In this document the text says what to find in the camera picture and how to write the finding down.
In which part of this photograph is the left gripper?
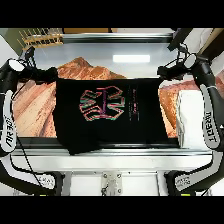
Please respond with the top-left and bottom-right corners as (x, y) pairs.
(29, 66), (60, 85)

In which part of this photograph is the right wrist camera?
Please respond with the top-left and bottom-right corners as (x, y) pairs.
(175, 42), (190, 65)

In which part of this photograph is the black cable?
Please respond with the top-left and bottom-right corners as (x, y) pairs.
(13, 89), (46, 197)

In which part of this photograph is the white garment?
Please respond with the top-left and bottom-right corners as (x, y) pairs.
(175, 89), (214, 150)

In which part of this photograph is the black T-shirt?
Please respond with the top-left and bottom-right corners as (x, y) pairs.
(52, 77), (170, 156)

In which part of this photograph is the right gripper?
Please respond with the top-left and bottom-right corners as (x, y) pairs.
(156, 63), (188, 81)

